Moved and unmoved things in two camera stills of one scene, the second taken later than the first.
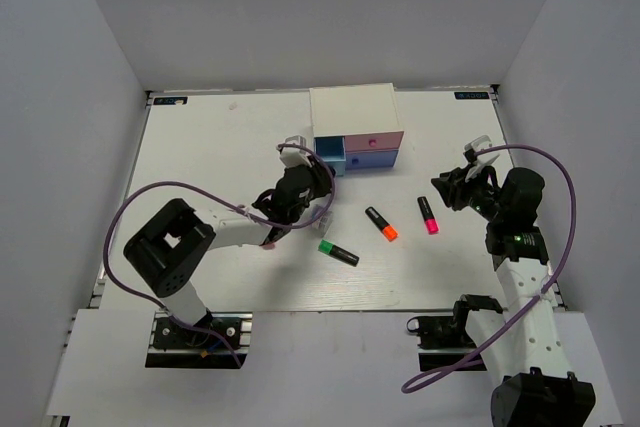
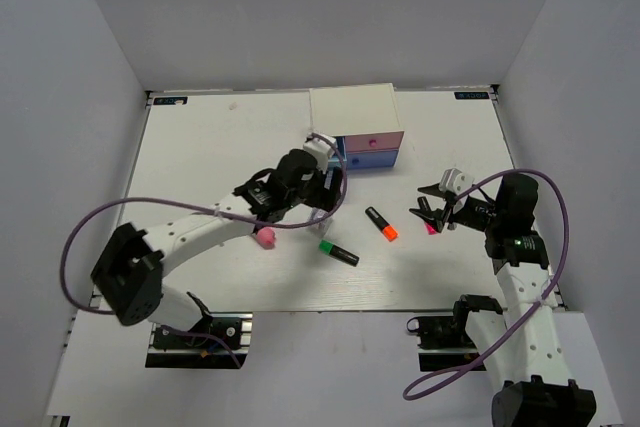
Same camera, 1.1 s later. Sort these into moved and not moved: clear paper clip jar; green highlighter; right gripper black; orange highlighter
Moved: right gripper black
Not moved: clear paper clip jar; orange highlighter; green highlighter
